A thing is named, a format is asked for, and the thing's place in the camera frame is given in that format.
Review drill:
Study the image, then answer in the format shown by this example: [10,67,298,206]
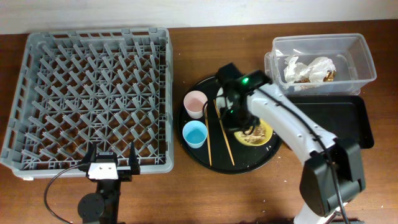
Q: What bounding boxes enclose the white paper napkin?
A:
[284,56,336,83]

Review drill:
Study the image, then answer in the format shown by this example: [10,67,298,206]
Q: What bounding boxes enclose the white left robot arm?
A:
[78,143,141,223]

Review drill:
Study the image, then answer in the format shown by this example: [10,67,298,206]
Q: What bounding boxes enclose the grey round plate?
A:
[216,88,225,109]

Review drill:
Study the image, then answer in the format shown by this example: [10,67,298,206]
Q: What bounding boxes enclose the clear plastic bin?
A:
[264,34,377,95]

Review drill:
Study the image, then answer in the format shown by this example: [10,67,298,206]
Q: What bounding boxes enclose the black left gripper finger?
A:
[81,142,96,164]
[128,142,139,168]

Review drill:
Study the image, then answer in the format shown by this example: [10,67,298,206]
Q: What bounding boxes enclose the yellow bowl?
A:
[234,119,274,146]

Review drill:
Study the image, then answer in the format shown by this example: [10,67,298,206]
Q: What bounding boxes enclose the left wooden chopstick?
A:
[204,104,212,167]

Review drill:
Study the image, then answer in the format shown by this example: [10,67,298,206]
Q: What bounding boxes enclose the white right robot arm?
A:
[215,63,366,223]

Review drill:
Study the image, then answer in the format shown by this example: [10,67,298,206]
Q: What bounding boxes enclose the black rectangular tray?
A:
[289,95,374,149]

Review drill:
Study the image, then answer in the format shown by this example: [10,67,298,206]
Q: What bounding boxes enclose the round black tray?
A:
[177,74,284,175]

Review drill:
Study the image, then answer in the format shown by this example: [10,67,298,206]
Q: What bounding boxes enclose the pink plastic cup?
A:
[183,90,208,119]

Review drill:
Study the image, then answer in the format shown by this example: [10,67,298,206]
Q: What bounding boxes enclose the right wooden chopstick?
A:
[213,99,235,166]

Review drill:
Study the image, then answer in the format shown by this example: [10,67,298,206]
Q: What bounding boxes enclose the blue plastic cup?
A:
[182,121,208,149]

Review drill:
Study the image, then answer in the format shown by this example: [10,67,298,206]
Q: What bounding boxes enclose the wooden chopstick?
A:
[204,104,212,167]
[213,99,235,166]

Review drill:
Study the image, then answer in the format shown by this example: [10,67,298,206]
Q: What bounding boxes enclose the food scraps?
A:
[241,126,266,144]

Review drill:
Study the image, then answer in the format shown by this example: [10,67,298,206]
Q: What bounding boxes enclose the grey dishwasher rack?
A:
[1,28,174,180]

